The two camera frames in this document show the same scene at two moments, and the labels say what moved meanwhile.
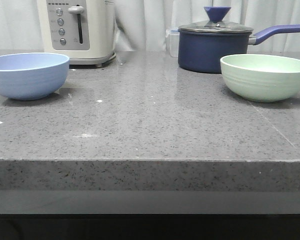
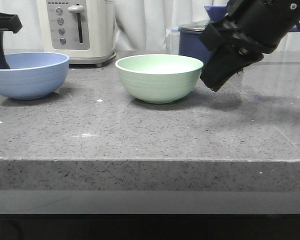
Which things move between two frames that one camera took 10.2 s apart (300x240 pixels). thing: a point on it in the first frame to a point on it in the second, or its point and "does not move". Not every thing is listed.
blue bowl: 28,76 does not move
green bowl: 265,78 to 159,78
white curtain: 141,24 does not move
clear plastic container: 172,37 does not move
